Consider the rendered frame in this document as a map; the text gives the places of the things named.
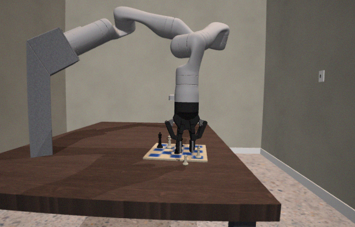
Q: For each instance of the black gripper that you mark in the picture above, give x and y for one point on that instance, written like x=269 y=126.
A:
x=186 y=118

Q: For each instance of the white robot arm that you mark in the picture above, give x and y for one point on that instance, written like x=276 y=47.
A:
x=185 y=43

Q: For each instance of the blue and cream chessboard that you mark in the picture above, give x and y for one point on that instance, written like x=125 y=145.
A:
x=169 y=154

